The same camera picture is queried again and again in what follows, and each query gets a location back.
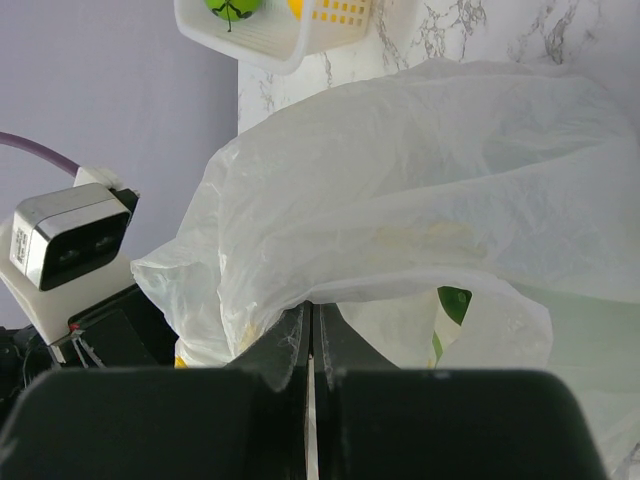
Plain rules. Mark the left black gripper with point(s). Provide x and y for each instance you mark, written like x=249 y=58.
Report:
x=125 y=330

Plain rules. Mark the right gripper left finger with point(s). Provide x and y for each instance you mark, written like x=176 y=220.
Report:
x=246 y=420

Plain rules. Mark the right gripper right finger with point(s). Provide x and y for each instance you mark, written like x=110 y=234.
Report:
x=377 y=421

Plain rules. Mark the small yellow fake citrus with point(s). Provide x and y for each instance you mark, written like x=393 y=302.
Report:
x=296 y=7

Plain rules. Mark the white lemon-print plastic bag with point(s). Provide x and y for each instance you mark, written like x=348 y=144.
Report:
x=460 y=215

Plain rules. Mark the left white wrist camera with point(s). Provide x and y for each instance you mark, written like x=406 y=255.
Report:
x=60 y=252

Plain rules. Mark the green black-striped fake fruit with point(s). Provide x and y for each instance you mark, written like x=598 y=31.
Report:
x=233 y=10

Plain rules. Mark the white plastic fruit basket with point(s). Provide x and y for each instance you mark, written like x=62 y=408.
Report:
x=272 y=38

